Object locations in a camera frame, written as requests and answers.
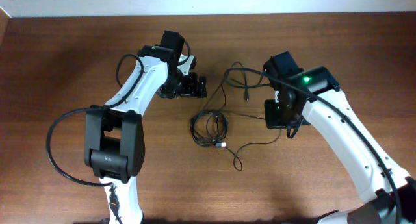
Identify thin black USB cable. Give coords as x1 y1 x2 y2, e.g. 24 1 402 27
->
203 61 282 172

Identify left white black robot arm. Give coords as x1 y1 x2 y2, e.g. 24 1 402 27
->
84 31 207 223

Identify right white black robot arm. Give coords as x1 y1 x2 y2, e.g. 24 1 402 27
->
263 51 415 223

